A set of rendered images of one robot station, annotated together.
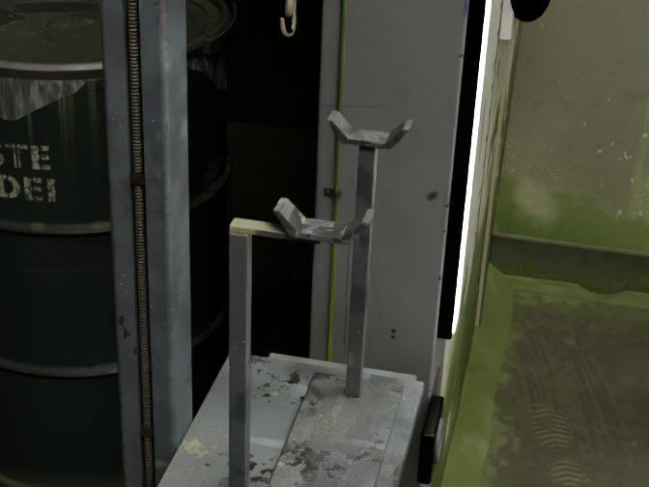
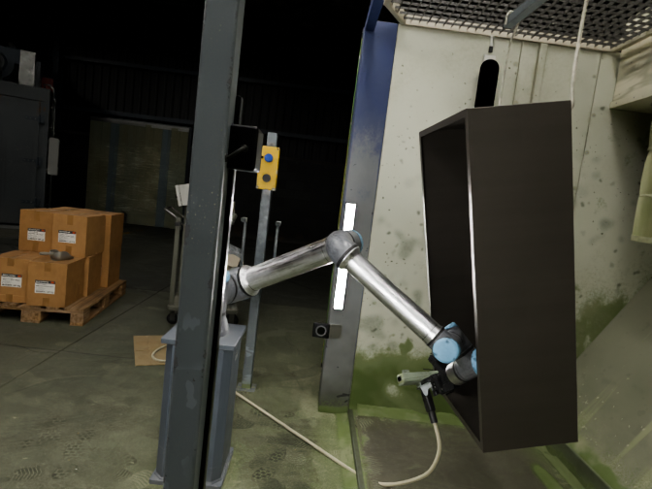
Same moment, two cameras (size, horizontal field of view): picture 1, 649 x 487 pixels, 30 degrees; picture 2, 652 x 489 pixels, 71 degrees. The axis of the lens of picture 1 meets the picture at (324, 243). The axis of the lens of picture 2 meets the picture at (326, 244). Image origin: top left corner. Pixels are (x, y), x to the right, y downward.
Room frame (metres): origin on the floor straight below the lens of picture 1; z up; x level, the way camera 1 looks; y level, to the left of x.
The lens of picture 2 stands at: (0.75, -2.70, 1.30)
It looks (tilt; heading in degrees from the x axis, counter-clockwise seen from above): 6 degrees down; 77
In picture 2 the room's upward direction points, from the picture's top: 7 degrees clockwise
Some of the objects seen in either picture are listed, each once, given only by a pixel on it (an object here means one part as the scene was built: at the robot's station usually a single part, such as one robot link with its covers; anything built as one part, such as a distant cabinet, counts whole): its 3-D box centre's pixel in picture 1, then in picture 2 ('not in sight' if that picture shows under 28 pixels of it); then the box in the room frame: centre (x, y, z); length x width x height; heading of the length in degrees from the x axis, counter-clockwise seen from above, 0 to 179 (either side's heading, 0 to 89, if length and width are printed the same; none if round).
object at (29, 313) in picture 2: not in sight; (62, 296); (-0.63, 1.89, 0.07); 1.20 x 0.80 x 0.14; 86
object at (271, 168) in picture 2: not in sight; (268, 168); (1.00, 0.11, 1.42); 0.12 x 0.06 x 0.26; 169
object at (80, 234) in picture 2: not in sight; (80, 233); (-0.50, 1.85, 0.69); 0.38 x 0.29 x 0.36; 80
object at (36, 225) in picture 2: not in sight; (48, 229); (-0.79, 1.92, 0.69); 0.38 x 0.29 x 0.36; 80
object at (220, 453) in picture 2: not in sight; (200, 400); (0.73, -0.68, 0.32); 0.31 x 0.31 x 0.64; 79
